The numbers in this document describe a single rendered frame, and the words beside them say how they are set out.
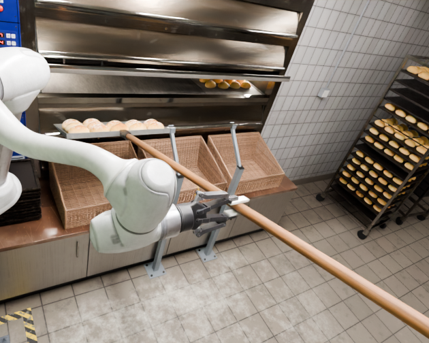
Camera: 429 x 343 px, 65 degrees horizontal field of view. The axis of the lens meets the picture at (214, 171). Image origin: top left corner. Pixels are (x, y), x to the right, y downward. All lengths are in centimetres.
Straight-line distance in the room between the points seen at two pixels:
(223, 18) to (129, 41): 64
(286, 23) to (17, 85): 211
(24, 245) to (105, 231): 142
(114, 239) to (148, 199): 18
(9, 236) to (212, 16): 179
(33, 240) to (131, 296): 84
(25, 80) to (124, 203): 55
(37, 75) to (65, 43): 102
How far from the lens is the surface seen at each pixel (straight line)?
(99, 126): 184
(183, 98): 255
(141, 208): 67
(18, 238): 221
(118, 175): 69
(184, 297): 271
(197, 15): 233
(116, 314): 257
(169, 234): 86
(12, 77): 108
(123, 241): 79
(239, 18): 252
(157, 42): 230
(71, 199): 240
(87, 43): 216
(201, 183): 113
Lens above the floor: 223
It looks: 35 degrees down
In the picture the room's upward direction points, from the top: 19 degrees clockwise
